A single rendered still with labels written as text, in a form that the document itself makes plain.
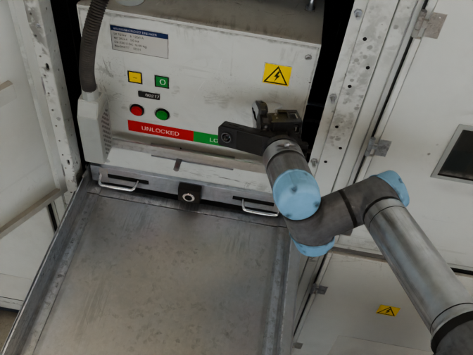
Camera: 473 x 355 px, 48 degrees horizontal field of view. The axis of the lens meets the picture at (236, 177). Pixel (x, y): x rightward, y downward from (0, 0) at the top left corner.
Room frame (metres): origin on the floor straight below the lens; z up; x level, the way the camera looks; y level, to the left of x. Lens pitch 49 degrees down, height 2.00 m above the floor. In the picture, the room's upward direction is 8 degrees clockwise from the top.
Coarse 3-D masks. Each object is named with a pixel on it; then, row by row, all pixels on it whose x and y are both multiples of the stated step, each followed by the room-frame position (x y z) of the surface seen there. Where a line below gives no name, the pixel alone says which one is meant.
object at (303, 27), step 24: (144, 0) 0.97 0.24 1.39; (168, 0) 0.98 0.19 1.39; (192, 0) 0.99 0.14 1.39; (216, 0) 1.01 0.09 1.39; (240, 0) 1.02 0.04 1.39; (264, 0) 1.03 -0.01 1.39; (288, 0) 1.05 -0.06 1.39; (192, 24) 0.91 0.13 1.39; (216, 24) 0.91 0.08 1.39; (240, 24) 0.93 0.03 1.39; (264, 24) 0.94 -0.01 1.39; (288, 24) 0.95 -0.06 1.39; (312, 24) 0.97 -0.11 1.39
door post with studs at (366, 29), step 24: (360, 0) 0.85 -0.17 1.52; (384, 0) 0.85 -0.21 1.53; (360, 24) 0.85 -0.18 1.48; (384, 24) 0.85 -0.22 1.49; (360, 48) 0.85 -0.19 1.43; (336, 72) 0.85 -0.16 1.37; (360, 72) 0.85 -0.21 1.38; (336, 96) 0.85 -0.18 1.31; (360, 96) 0.85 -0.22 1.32; (336, 120) 0.85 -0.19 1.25; (336, 144) 0.85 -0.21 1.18; (312, 168) 0.85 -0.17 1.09; (336, 168) 0.85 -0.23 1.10
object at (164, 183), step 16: (96, 176) 0.91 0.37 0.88; (112, 176) 0.90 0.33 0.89; (128, 176) 0.90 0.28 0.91; (144, 176) 0.90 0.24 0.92; (160, 176) 0.90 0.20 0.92; (176, 192) 0.90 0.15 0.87; (208, 192) 0.89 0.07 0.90; (224, 192) 0.89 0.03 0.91; (240, 192) 0.89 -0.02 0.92; (256, 192) 0.89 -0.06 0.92; (272, 208) 0.88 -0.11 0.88
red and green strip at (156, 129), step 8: (128, 120) 0.91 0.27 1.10; (128, 128) 0.91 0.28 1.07; (136, 128) 0.91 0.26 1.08; (144, 128) 0.91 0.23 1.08; (152, 128) 0.91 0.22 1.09; (160, 128) 0.91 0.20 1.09; (168, 128) 0.91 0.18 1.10; (176, 128) 0.91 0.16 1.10; (168, 136) 0.91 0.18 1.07; (176, 136) 0.91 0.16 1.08; (184, 136) 0.91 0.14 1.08; (192, 136) 0.90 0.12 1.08; (200, 136) 0.90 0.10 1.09; (208, 136) 0.90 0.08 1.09; (216, 136) 0.90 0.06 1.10; (216, 144) 0.90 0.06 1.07
